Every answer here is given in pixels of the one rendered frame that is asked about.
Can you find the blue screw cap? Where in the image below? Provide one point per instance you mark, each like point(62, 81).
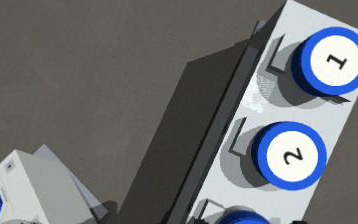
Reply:
point(290, 155)
point(326, 63)
point(244, 217)

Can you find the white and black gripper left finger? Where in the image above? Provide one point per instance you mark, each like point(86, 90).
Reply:
point(200, 221)

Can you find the white control panel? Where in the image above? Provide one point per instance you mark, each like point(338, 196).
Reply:
point(34, 190)

